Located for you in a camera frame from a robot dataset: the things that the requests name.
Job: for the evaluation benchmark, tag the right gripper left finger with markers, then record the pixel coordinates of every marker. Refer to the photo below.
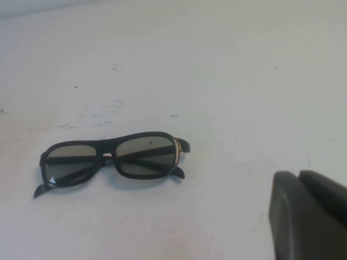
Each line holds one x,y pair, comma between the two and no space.
295,222

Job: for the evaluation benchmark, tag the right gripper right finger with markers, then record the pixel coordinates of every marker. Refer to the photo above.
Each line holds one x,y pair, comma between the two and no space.
328,195

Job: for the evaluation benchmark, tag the black frame sunglasses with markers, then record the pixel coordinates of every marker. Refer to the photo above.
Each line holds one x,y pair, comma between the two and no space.
81,159

